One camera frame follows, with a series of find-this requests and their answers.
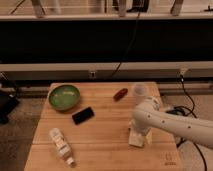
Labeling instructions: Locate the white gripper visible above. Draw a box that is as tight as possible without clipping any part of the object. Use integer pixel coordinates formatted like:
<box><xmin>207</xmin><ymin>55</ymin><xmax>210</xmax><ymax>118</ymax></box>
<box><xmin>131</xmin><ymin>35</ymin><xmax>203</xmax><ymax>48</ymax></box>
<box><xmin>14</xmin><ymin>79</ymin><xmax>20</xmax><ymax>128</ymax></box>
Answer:
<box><xmin>128</xmin><ymin>120</ymin><xmax>152</xmax><ymax>145</ymax></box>

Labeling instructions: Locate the white sponge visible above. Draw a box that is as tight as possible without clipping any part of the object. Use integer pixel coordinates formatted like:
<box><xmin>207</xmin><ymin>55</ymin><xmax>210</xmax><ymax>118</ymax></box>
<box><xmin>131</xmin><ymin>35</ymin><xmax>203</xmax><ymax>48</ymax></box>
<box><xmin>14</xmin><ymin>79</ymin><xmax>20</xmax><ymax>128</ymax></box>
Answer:
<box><xmin>128</xmin><ymin>129</ymin><xmax>144</xmax><ymax>148</ymax></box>

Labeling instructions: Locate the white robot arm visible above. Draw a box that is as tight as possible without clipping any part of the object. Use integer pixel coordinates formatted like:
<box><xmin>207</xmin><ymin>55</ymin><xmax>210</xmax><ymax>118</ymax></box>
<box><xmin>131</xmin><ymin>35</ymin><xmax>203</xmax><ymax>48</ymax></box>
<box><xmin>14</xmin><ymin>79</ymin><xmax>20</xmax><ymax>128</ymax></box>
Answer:
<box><xmin>132</xmin><ymin>96</ymin><xmax>213</xmax><ymax>150</ymax></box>

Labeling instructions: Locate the green ceramic bowl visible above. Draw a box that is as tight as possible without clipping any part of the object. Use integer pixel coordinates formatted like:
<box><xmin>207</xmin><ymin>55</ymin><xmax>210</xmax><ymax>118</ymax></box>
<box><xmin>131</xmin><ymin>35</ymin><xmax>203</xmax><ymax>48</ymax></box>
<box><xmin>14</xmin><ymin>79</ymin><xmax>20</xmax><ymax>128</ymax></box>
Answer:
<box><xmin>48</xmin><ymin>84</ymin><xmax>80</xmax><ymax>111</ymax></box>

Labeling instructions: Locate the red brown oblong object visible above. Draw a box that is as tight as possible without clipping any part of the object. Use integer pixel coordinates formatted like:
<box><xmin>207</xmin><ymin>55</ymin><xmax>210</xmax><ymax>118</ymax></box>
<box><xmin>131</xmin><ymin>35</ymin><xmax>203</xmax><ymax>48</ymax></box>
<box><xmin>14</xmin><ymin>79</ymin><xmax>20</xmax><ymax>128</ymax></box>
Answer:
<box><xmin>113</xmin><ymin>88</ymin><xmax>128</xmax><ymax>101</ymax></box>

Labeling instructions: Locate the clear plastic cup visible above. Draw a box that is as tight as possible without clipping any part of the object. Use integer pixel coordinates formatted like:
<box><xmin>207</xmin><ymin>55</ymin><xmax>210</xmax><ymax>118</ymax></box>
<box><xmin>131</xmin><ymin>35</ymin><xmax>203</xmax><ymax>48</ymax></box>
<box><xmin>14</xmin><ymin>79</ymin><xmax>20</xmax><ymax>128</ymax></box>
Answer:
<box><xmin>132</xmin><ymin>83</ymin><xmax>149</xmax><ymax>104</ymax></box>

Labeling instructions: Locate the blue power box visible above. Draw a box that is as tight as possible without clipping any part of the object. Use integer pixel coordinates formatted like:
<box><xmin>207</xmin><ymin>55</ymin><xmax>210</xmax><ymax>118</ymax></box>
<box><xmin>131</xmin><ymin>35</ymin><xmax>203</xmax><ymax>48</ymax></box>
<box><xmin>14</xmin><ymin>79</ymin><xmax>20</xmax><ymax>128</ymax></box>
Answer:
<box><xmin>166</xmin><ymin>109</ymin><xmax>185</xmax><ymax>116</ymax></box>

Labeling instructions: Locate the black smartphone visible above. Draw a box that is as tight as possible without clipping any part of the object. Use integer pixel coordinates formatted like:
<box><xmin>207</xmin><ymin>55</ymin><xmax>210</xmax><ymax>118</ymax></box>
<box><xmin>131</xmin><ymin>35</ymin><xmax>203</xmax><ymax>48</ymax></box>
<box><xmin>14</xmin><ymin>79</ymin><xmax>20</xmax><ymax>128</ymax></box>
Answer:
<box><xmin>72</xmin><ymin>107</ymin><xmax>94</xmax><ymax>125</ymax></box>

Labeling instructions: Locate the white plastic bottle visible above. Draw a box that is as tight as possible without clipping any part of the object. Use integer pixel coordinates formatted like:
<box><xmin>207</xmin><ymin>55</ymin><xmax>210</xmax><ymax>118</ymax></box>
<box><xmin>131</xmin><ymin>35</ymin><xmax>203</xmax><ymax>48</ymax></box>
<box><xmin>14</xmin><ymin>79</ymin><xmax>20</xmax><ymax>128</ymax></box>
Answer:
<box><xmin>49</xmin><ymin>128</ymin><xmax>75</xmax><ymax>166</ymax></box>

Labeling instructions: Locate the black object at left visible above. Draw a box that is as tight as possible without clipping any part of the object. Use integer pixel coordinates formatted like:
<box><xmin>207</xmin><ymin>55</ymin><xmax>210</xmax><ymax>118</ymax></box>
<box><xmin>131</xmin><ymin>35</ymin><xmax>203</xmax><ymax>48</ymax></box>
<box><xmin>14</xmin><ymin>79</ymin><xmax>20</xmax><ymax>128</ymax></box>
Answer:
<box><xmin>0</xmin><ymin>72</ymin><xmax>20</xmax><ymax>124</ymax></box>

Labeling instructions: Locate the black floor cable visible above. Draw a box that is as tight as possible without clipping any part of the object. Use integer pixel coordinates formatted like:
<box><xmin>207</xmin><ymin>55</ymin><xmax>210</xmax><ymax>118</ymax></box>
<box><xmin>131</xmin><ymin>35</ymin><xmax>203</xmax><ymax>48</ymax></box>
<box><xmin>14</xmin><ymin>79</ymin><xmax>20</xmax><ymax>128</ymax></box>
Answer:
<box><xmin>166</xmin><ymin>73</ymin><xmax>208</xmax><ymax>171</ymax></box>

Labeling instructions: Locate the black hanging cable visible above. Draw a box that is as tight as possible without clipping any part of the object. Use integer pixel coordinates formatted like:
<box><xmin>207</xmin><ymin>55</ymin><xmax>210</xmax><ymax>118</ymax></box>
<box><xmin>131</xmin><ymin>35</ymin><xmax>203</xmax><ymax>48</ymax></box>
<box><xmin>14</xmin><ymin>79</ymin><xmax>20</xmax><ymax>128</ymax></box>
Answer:
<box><xmin>109</xmin><ymin>5</ymin><xmax>144</xmax><ymax>79</ymax></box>

